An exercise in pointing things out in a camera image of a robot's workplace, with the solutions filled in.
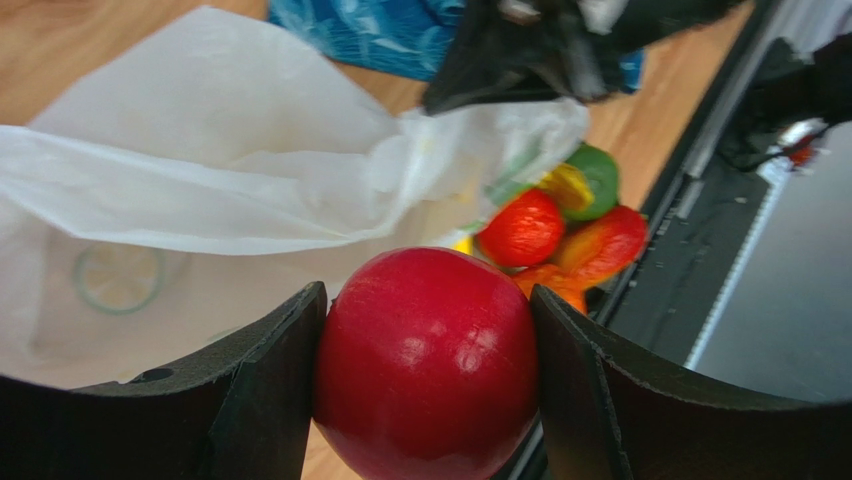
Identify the orange fake fruit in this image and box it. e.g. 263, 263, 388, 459
511, 264, 588, 314

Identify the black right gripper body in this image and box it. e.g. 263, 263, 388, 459
421, 0, 738, 115

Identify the red yellow fake mango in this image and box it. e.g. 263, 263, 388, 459
551, 205, 648, 289

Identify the dark red fake apple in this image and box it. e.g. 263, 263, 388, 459
313, 247, 539, 479

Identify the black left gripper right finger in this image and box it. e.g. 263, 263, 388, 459
530, 286, 851, 479

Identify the blue shark print cloth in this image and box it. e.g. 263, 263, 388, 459
267, 0, 647, 94

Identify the white printed plastic bag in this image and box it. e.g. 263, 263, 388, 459
1, 7, 589, 389

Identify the red yellow fake apple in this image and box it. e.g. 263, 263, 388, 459
476, 188, 566, 268

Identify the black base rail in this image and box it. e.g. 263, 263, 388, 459
492, 0, 852, 480

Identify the green fake lime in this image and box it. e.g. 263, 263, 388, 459
563, 143, 620, 221

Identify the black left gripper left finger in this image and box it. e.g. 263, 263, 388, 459
1, 282, 327, 479

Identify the yellow fake banana bunch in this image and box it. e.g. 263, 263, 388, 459
453, 164, 594, 255

